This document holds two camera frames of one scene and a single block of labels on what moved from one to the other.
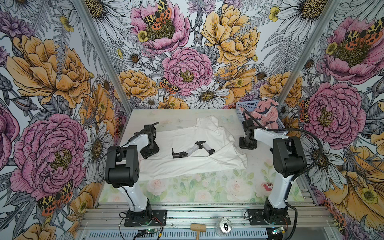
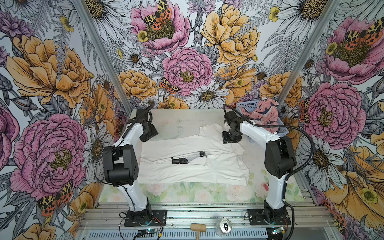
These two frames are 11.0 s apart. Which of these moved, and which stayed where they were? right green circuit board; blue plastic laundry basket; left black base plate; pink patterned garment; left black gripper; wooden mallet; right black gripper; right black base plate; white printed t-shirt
Moved: right black gripper; left black gripper; white printed t-shirt
Stayed: blue plastic laundry basket; left black base plate; wooden mallet; pink patterned garment; right green circuit board; right black base plate
